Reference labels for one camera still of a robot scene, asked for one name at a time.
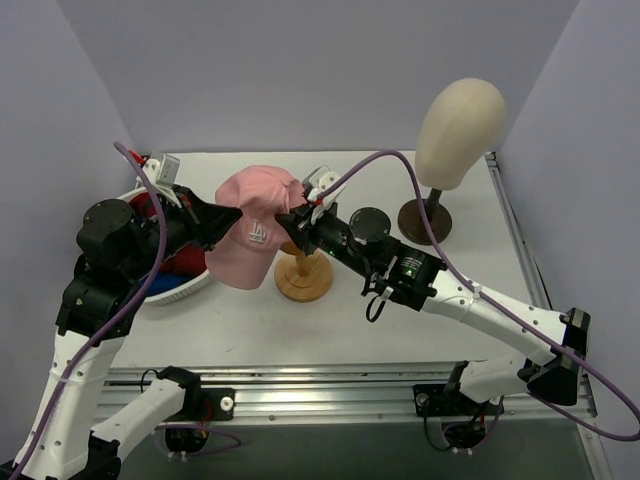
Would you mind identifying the pink baseball cap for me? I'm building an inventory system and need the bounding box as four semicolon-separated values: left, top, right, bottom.
205;165;305;290

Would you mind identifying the blue bucket hat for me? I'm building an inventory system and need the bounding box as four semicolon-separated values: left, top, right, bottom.
147;272;193;296

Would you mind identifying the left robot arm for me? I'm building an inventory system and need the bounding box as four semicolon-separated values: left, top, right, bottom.
1;186;242;479

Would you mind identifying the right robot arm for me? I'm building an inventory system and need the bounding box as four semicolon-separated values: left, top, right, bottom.
275;205;590;413

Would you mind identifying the red cap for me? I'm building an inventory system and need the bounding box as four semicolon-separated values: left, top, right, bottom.
160;245;206;277

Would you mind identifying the light wooden hat stand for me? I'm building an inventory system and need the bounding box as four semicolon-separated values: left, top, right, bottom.
274;242;334;303

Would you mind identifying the dark red knit hat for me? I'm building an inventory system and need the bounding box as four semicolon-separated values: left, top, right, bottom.
128;193;157;222

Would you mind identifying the white perforated basket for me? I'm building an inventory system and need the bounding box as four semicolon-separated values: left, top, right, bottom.
120;183;210;307

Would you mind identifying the cream mannequin head stand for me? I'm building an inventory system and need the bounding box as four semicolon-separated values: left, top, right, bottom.
397;78;507;245

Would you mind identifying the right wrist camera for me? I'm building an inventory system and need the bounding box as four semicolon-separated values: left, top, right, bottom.
302;165;345;225

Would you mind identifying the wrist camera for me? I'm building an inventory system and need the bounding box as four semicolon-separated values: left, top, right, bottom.
142;153;180;187
302;165;345;225

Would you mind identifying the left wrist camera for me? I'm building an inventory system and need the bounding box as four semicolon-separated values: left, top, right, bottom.
142;153;180;187

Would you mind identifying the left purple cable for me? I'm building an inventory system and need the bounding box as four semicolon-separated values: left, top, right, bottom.
9;140;244;474

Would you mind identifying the aluminium mounting rail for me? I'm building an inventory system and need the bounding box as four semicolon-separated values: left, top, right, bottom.
94;362;565;426

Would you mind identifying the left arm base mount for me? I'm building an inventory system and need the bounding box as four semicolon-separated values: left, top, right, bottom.
157;366;236;457

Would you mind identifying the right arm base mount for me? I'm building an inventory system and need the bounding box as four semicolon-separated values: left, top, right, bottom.
413;361;504;456

